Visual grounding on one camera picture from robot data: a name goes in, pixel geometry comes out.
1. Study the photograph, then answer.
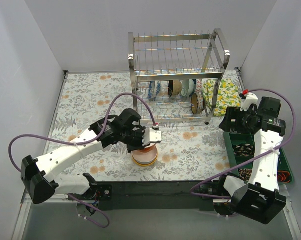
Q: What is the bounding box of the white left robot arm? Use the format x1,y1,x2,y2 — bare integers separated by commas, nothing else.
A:
21,108,150,204

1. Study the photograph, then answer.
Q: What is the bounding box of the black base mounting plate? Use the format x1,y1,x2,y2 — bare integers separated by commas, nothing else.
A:
74,180,230,211

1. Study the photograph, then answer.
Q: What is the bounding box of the blue white floral bowl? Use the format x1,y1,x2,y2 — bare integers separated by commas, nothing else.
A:
148,80,163,99

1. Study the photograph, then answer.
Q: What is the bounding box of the floral patterned table mat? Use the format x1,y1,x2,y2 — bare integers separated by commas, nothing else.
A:
46,73,231,182

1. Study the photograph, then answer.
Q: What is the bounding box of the green compartment tray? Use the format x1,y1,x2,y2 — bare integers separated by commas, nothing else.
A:
223,132,294,185

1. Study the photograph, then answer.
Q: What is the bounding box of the white bowl of stack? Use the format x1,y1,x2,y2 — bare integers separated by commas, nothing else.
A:
132,157,158,164

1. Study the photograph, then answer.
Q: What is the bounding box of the blue patterned bowl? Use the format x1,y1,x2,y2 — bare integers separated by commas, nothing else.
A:
195,79,203,94

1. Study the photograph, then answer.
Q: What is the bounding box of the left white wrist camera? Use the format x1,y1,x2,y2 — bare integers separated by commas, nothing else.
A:
142,124,163,147

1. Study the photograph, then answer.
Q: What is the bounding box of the black pink rolled tie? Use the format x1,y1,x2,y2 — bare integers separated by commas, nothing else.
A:
238,168,253,181

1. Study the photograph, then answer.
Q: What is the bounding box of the lemon print folded cloth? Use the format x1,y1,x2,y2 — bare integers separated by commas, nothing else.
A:
202,78,241,117

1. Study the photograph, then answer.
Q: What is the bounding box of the yellow bottom bowl of stack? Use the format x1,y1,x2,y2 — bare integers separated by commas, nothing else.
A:
134,160,157,167

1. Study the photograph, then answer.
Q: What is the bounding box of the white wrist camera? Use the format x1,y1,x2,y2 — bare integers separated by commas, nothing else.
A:
142,124,163,147
239,89,259,112

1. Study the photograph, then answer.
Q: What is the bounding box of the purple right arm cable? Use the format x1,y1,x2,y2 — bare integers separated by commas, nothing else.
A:
189,89,297,218

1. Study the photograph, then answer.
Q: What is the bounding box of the celadon green bowl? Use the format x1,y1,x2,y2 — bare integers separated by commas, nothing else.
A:
181,79,197,97

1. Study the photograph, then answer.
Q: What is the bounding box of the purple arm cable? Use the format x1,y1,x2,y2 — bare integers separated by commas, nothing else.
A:
189,89,297,218
8,92,160,229

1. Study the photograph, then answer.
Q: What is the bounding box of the black orange rolled tie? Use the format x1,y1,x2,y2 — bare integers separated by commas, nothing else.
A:
277,170,292,184

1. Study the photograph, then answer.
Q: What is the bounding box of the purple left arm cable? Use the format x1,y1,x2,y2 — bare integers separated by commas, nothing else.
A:
8,92,160,229

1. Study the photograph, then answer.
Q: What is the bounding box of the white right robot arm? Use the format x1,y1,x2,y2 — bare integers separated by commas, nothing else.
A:
216,93,287,225

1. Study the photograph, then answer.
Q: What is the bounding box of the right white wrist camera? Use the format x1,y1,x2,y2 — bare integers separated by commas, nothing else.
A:
239,89,259,112

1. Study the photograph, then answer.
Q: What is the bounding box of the black glossy bowl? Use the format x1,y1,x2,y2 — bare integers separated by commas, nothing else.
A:
168,79,182,98

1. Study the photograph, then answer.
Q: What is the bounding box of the orange white bowl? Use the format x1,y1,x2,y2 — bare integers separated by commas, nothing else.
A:
131,144,158,163

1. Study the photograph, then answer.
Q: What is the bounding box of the stainless steel dish rack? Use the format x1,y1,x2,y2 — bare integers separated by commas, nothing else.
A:
128,28,231,125

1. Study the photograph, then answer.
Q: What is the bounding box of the black floral rolled tie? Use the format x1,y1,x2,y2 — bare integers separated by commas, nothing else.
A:
233,143,255,157

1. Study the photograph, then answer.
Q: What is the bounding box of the beige top bowl of stack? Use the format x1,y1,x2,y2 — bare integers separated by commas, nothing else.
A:
191,92,207,115

